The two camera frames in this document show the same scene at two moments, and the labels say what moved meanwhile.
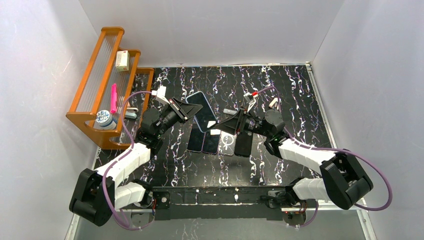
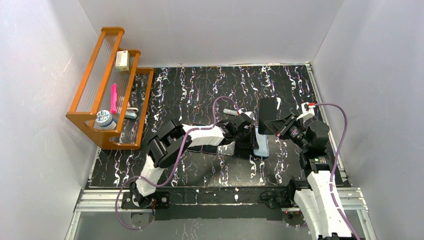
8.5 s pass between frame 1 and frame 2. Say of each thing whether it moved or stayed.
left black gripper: moved
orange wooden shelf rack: stayed
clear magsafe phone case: stayed
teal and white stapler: stayed
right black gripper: moved
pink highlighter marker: stayed
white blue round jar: stayed
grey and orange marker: stayed
